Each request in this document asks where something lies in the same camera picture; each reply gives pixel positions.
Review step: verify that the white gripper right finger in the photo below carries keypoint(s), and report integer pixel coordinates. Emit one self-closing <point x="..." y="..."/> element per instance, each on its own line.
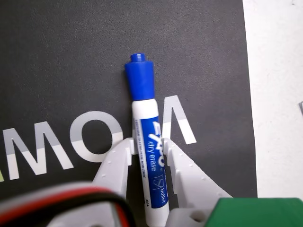
<point x="189" y="175"/>

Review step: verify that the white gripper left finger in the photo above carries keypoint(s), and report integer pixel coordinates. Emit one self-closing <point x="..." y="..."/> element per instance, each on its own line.
<point x="113" y="170"/>

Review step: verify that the blue dry erase marker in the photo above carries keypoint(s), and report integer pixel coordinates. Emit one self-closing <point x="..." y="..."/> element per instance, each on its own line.
<point x="146" y="123"/>

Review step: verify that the dark mat with lettering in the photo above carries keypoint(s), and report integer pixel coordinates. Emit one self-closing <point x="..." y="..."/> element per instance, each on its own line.
<point x="71" y="59"/>

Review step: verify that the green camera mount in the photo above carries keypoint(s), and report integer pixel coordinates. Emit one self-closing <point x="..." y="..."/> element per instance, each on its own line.
<point x="255" y="212"/>

